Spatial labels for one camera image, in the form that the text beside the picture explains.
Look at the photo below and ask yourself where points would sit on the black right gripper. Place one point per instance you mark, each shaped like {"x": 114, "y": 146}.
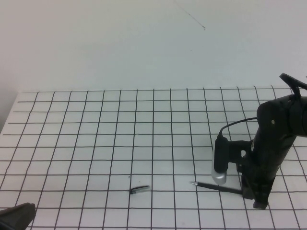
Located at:
{"x": 263, "y": 172}

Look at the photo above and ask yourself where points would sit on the black pen silver tip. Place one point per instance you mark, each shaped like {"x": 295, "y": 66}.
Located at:
{"x": 211, "y": 186}

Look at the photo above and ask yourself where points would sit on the translucent pen cap black clip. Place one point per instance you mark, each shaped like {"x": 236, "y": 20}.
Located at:
{"x": 140, "y": 189}

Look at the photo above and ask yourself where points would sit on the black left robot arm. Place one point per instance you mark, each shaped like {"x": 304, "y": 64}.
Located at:
{"x": 14, "y": 218}

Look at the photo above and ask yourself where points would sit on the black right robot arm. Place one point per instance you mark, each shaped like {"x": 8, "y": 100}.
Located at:
{"x": 275, "y": 119}

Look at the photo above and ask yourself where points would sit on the black right camera mount bracket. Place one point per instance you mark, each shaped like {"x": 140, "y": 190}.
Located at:
{"x": 238, "y": 151}

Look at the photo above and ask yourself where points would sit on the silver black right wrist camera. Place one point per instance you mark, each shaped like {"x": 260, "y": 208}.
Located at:
{"x": 219, "y": 158}

